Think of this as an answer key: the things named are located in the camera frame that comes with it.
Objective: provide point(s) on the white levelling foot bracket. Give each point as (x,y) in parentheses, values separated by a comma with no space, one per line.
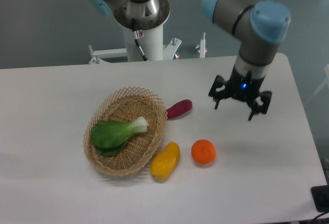
(201,47)

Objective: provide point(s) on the woven wicker basket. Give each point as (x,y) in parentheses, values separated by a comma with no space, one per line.
(126,105)

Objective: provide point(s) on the green bok choy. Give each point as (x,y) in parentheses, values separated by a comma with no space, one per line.
(111,137)

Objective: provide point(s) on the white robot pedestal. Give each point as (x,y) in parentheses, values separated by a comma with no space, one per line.
(142,26)

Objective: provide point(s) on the orange fruit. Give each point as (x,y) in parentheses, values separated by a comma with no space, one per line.
(203,151)

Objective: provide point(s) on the yellow mango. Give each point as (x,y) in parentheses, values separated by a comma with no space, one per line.
(165,162)

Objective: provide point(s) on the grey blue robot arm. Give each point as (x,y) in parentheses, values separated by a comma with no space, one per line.
(260,26)

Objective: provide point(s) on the black device at table edge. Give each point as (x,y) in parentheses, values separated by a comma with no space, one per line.
(320,197)

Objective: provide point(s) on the purple sweet potato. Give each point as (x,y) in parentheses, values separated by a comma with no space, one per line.
(179,108)

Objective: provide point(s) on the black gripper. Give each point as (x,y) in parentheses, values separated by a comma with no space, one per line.
(242,88)

